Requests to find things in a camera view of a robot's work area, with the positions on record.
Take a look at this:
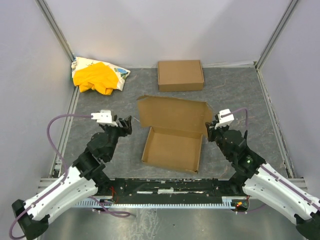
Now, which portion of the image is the brown cardboard box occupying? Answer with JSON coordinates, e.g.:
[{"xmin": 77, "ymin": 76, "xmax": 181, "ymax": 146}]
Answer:
[
  {"xmin": 157, "ymin": 60, "xmax": 205, "ymax": 92},
  {"xmin": 137, "ymin": 95, "xmax": 213, "ymax": 174}
]

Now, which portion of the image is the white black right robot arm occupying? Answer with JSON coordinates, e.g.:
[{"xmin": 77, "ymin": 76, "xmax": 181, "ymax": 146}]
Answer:
[{"xmin": 205, "ymin": 120, "xmax": 320, "ymax": 240}]

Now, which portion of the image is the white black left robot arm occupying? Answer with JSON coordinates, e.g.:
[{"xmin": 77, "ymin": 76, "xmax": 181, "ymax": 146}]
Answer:
[{"xmin": 11, "ymin": 110, "xmax": 132, "ymax": 240}]

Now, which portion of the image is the folded brown cardboard box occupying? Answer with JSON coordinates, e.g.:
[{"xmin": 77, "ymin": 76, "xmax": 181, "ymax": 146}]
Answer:
[{"xmin": 157, "ymin": 60, "xmax": 205, "ymax": 92}]

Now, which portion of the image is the white patterned cloth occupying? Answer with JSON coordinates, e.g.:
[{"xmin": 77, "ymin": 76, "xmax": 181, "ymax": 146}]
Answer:
[{"xmin": 71, "ymin": 57, "xmax": 131, "ymax": 91}]

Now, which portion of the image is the yellow cloth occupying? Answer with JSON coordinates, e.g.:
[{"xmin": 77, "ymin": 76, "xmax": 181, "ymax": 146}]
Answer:
[{"xmin": 73, "ymin": 62, "xmax": 119, "ymax": 95}]

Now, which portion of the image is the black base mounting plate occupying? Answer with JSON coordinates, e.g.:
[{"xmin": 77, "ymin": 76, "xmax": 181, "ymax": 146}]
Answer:
[{"xmin": 93, "ymin": 178, "xmax": 247, "ymax": 203}]

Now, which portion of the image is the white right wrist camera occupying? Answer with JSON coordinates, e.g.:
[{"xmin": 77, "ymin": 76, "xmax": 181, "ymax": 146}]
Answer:
[{"xmin": 214, "ymin": 108, "xmax": 234, "ymax": 129}]

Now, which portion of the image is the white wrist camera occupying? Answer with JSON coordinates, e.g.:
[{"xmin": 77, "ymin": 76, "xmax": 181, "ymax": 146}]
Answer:
[
  {"xmin": 91, "ymin": 109, "xmax": 118, "ymax": 127},
  {"xmin": 214, "ymin": 108, "xmax": 234, "ymax": 129}
]

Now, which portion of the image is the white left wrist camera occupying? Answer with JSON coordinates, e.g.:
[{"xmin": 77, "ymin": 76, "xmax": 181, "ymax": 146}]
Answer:
[{"xmin": 91, "ymin": 109, "xmax": 118, "ymax": 127}]

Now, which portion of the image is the left aluminium floor rail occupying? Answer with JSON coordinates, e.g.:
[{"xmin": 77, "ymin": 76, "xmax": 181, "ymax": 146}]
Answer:
[{"xmin": 39, "ymin": 87, "xmax": 80, "ymax": 181}]

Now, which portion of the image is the aluminium floor rail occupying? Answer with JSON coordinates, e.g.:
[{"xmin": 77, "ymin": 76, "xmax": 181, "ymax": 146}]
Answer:
[
  {"xmin": 257, "ymin": 69, "xmax": 320, "ymax": 197},
  {"xmin": 39, "ymin": 87, "xmax": 80, "ymax": 181}
]

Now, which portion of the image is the light blue slotted cable duct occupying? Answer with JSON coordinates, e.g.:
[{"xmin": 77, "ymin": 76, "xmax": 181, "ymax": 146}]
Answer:
[{"xmin": 75, "ymin": 194, "xmax": 247, "ymax": 209}]

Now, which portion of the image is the right aluminium floor rail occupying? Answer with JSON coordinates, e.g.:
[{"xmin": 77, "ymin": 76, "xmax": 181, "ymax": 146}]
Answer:
[{"xmin": 257, "ymin": 69, "xmax": 320, "ymax": 197}]

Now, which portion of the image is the aluminium front rail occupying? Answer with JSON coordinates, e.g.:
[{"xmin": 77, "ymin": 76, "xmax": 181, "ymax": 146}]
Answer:
[{"xmin": 36, "ymin": 177, "xmax": 308, "ymax": 194}]

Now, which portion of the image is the right aluminium frame post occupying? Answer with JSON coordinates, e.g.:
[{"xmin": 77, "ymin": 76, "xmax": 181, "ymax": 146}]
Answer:
[{"xmin": 255, "ymin": 0, "xmax": 300, "ymax": 71}]

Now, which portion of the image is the aluminium frame post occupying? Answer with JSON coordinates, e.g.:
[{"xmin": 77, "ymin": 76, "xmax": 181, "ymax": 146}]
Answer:
[
  {"xmin": 35, "ymin": 0, "xmax": 75, "ymax": 62},
  {"xmin": 255, "ymin": 0, "xmax": 300, "ymax": 71}
]

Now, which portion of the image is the left aluminium frame post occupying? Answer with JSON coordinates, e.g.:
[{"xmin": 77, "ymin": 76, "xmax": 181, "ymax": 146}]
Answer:
[{"xmin": 35, "ymin": 0, "xmax": 75, "ymax": 62}]

